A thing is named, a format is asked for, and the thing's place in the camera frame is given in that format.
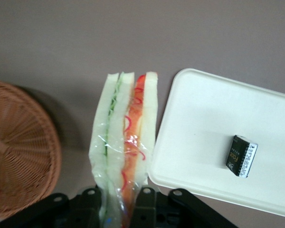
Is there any triangular sandwich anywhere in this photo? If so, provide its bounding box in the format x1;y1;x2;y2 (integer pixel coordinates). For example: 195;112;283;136
88;71;159;228

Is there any small black wrapped box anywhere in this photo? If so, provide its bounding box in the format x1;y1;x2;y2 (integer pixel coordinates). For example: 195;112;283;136
225;134;259;179

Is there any round brown wicker basket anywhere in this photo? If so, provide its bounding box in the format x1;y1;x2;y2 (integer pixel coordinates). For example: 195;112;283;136
0;79;63;219

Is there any beige rectangular tray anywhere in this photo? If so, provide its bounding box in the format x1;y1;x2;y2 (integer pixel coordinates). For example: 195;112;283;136
147;68;285;219

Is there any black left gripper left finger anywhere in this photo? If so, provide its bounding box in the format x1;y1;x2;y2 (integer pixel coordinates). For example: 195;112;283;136
71;187;103;228

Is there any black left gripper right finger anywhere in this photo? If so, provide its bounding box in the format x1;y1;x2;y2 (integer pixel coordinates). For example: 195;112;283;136
130;186;157;228

